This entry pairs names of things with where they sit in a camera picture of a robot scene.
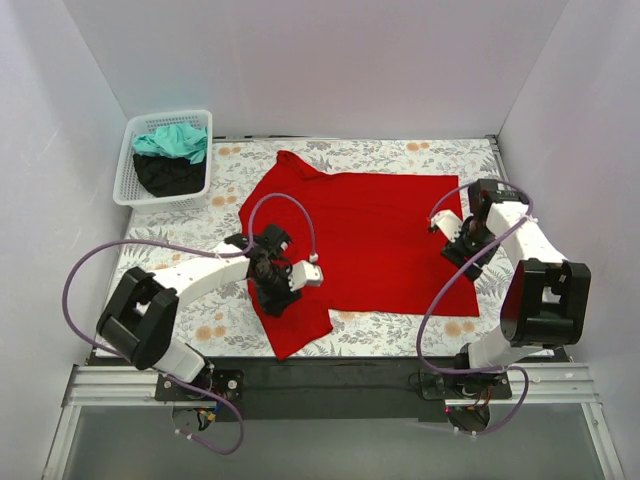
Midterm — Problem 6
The teal t shirt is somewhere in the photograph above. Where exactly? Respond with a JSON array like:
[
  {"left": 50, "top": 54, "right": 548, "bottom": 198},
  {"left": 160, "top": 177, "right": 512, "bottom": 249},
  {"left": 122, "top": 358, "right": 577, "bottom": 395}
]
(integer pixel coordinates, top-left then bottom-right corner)
[{"left": 132, "top": 122, "right": 208, "bottom": 165}]

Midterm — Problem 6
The red t shirt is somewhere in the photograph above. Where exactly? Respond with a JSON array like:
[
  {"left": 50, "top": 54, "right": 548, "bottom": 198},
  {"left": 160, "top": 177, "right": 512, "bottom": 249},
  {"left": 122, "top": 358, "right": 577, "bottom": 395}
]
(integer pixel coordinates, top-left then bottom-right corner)
[{"left": 239, "top": 150, "right": 462, "bottom": 360}]

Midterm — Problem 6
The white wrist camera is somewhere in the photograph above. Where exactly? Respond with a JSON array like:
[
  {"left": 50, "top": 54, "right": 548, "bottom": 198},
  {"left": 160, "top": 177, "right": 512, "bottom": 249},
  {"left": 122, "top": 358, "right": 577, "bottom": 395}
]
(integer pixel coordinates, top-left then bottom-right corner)
[
  {"left": 287, "top": 260, "right": 324, "bottom": 292},
  {"left": 429, "top": 210, "right": 463, "bottom": 242}
]

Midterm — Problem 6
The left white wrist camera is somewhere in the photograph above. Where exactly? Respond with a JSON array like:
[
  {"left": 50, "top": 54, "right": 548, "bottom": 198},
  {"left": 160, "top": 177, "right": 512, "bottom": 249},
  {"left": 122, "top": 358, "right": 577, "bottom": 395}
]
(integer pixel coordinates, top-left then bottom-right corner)
[{"left": 287, "top": 260, "right": 324, "bottom": 292}]

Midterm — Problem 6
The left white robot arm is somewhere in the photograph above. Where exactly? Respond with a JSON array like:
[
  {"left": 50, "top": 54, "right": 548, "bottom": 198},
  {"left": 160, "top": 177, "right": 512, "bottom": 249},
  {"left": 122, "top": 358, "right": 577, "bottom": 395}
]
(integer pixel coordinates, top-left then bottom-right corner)
[{"left": 96, "top": 224, "right": 305, "bottom": 400}]

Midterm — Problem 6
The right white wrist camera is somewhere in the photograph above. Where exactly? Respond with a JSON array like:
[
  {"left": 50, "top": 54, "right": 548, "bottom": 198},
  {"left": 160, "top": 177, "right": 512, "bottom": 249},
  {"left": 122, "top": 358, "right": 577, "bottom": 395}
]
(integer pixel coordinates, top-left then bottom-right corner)
[{"left": 429, "top": 210, "right": 463, "bottom": 242}]

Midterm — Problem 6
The floral table cloth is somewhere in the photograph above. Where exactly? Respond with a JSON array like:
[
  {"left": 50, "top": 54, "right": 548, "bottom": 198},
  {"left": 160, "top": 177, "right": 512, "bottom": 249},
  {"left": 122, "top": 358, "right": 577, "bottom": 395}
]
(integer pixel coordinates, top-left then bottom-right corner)
[{"left": 116, "top": 139, "right": 501, "bottom": 357}]

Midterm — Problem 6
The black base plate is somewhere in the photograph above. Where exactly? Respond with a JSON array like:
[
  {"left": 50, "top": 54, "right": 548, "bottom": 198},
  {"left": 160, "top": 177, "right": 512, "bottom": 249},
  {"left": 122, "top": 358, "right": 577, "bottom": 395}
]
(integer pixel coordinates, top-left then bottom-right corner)
[{"left": 154, "top": 355, "right": 512, "bottom": 422}]

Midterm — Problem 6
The black t shirt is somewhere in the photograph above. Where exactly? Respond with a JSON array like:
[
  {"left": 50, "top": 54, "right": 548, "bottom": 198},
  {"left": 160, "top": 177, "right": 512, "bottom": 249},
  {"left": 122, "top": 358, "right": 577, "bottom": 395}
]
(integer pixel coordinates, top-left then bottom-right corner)
[{"left": 133, "top": 153, "right": 206, "bottom": 197}]

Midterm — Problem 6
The aluminium frame rail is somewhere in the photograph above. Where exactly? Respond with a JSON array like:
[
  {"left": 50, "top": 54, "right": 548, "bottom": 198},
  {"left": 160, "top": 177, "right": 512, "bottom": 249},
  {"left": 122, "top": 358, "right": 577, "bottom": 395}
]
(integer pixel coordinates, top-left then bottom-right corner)
[{"left": 64, "top": 363, "right": 601, "bottom": 406}]

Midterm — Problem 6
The white plastic laundry basket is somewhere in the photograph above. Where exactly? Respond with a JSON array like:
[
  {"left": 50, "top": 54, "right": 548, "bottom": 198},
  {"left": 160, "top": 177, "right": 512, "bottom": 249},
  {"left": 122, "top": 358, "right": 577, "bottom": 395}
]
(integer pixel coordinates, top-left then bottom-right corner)
[{"left": 113, "top": 109, "right": 213, "bottom": 214}]

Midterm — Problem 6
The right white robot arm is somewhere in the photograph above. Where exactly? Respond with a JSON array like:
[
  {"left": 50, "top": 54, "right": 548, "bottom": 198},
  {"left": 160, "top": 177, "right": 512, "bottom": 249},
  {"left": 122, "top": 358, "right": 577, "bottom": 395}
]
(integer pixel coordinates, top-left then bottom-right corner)
[{"left": 429, "top": 179, "right": 591, "bottom": 398}]

